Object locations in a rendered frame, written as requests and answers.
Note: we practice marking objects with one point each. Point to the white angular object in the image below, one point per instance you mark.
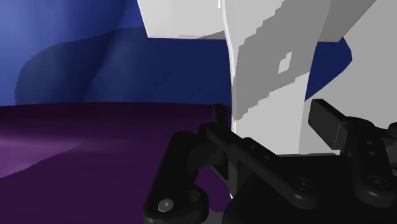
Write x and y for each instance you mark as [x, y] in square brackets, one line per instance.
[266, 130]

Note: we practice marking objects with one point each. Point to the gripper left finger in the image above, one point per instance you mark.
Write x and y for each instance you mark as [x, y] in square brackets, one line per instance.
[173, 173]

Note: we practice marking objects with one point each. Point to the blue and purple sofa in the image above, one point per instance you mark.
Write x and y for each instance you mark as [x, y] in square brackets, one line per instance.
[77, 173]

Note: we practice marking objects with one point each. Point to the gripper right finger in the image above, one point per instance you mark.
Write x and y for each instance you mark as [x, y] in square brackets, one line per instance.
[363, 161]

